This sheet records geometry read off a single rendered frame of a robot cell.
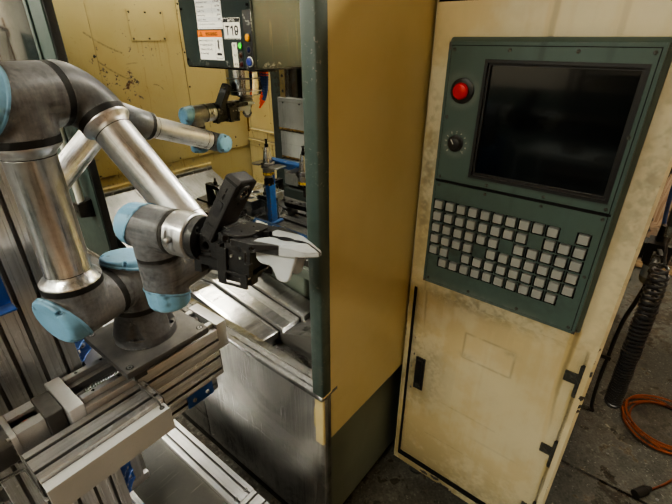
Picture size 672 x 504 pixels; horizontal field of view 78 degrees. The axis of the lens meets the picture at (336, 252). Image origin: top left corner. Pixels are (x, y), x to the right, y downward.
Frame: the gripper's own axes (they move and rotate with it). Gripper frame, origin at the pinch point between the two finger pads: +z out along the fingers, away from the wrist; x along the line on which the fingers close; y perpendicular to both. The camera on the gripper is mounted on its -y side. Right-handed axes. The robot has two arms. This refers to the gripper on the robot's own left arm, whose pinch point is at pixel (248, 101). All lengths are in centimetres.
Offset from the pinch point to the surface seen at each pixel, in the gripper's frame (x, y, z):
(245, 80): 6.5, -9.7, -5.7
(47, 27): -20, -31, -69
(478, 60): 119, -22, -27
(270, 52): 32.5, -21.6, -13.7
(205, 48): 2.9, -22.8, -21.4
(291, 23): 32.5, -31.2, -1.6
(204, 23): 4.3, -31.6, -21.3
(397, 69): 104, -20, -39
